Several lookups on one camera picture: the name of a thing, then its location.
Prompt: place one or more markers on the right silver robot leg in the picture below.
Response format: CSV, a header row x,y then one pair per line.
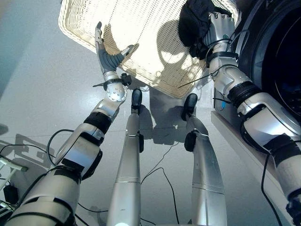
x,y
204,169

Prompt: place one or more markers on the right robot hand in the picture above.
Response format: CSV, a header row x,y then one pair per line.
x,y
219,26

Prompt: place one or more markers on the metal rack frame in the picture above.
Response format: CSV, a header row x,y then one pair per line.
x,y
8,169

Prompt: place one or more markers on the white wicker laundry basket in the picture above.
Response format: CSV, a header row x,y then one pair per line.
x,y
141,42

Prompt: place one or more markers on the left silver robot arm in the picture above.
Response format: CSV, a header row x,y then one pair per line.
x,y
70,153

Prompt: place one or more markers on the silver robot leg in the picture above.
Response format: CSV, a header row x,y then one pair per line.
x,y
204,169
128,164

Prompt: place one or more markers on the black clothing item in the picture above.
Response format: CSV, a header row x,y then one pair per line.
x,y
195,26

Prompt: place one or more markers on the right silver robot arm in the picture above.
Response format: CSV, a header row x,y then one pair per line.
x,y
256,110

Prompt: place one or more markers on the left silver robot leg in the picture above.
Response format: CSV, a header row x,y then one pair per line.
x,y
128,164

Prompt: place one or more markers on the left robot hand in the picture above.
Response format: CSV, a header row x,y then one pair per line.
x,y
106,58

